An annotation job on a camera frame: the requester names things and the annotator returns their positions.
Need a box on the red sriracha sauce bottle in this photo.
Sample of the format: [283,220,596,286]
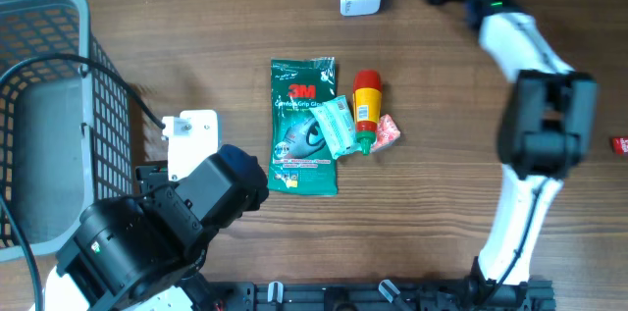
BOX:
[352,70,383,156]

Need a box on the red patterned small box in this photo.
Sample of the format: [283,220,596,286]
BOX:
[370,114,401,153]

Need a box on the white wet wipes pack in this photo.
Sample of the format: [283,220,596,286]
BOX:
[310,95,360,159]

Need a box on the green 3M gloves package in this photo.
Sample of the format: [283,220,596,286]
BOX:
[268,57,338,196]

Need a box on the red candy bar wrapper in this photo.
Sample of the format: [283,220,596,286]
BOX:
[610,137,628,155]

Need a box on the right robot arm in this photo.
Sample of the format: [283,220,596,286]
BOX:
[428,0,598,307]

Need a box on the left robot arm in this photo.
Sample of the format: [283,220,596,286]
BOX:
[41,145,269,310]

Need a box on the grey plastic shopping basket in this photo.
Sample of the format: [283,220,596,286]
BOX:
[1,0,133,255]

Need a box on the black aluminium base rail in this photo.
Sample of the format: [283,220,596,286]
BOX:
[192,280,557,311]

